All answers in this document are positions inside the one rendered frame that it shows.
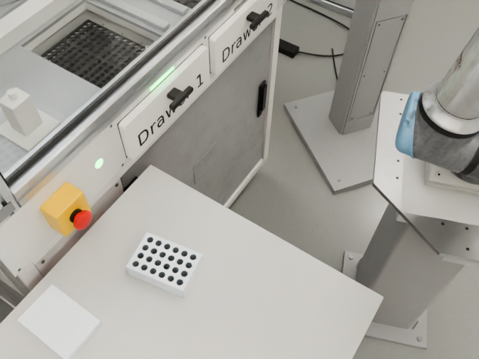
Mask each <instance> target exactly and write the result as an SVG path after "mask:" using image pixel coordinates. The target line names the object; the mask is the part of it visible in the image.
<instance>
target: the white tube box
mask: <svg viewBox="0 0 479 359"><path fill-rule="evenodd" d="M202 264H203V255H202V254H201V253H199V252H196V251H193V250H192V249H189V248H186V247H184V246H181V245H179V244H176V243H174V242H171V241H168V240H167V239H164V238H161V237H159V236H156V235H154V234H151V233H149V232H147V233H146V234H145V236H144V237H143V240H142V241H141V243H140V244H139V246H138V248H137V249H136V250H135V253H134V254H133V256H132V257H131V259H130V261H129V262H128V264H127V266H126V269H127V271H128V274H129V275H130V276H133V277H135V278H137V279H140V280H141V281H144V282H146V283H149V284H151V285H154V286H156V287H158V288H161V289H163V290H165V291H168V292H170V293H173V294H175V295H177V296H179V297H182V298H185V297H186V295H187V293H188V291H189V290H190V287H191V286H192V284H193V282H194V280H195V278H196V276H197V274H198V272H199V270H200V268H201V266H202Z"/></svg>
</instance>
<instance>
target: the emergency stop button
mask: <svg viewBox="0 0 479 359"><path fill-rule="evenodd" d="M91 221H92V213H91V212H90V211H88V210H83V211H81V212H79V213H77V214H76V215H75V217H74V222H73V226H74V227H75V228H76V229H77V230H83V229H85V228H87V227H88V226H89V224H90V223H91Z"/></svg>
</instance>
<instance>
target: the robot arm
mask: <svg viewBox="0 0 479 359"><path fill-rule="evenodd" d="M395 146H396V149H397V150H398V151H399V152H402V153H403V154H406V155H408V156H411V158H413V159H414V158H416V159H419V160H422V161H424V162H428V163H431V164H432V165H436V166H439V167H442V168H444V169H447V170H450V171H451V172H452V173H453V174H454V175H455V176H456V177H457V178H459V179H461V180H463V181H465V182H468V183H471V184H479V27H478V28H477V30H476V31H475V33H474V34H473V36H472V37H471V39H470V40H469V42H468V43H467V44H466V46H465V48H464V49H463V50H462V52H461V53H460V55H459V57H458V58H457V59H456V61H455V63H454V64H453V65H452V67H451V68H450V70H449V71H448V72H447V74H446V75H445V77H444V79H443V80H441V81H437V82H435V83H432V84H430V85H429V86H428V87H427V88H426V89H425V91H424V92H423V93H422V92H421V91H413V92H411V93H410V95H409V97H408V100H407V102H406V105H405V108H404V110H403V114H402V116H401V121H400V123H399V126H398V131H397V134H396V140H395Z"/></svg>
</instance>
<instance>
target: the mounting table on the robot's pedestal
mask: <svg viewBox="0 0 479 359"><path fill-rule="evenodd" d="M408 97H409V95H406V94H401V93H392V92H388V91H383V92H381V94H380V100H379V109H378V125H377V134H376V150H375V159H374V175H373V184H372V186H373V187H374V188H375V189H376V190H377V191H378V192H379V193H380V195H381V196H382V197H383V198H384V199H385V200H386V201H387V202H388V203H389V204H390V205H391V206H392V207H393V208H394V209H395V210H396V211H397V212H398V213H399V214H400V215H401V216H402V217H403V218H404V219H405V221H406V222H407V223H408V224H409V225H410V226H411V227H412V228H413V229H414V230H415V231H416V232H417V234H418V235H419V236H420V237H421V238H422V239H423V240H424V241H425V242H426V243H427V244H428V245H429V247H430V248H432V250H434V252H436V253H437V255H439V256H443V258H442V259H441V260H442V261H448V262H452V263H456V264H462V265H467V266H474V267H478V268H479V226H476V225H472V224H464V223H460V222H453V221H449V220H445V219H438V218H434V217H427V216H423V215H419V214H412V213H408V212H402V211H401V201H402V184H403V153H402V152H399V151H398V150H397V149H396V146H395V140H396V134H397V131H398V126H399V123H400V121H401V116H402V114H403V110H404V108H405V105H406V102H407V100H408Z"/></svg>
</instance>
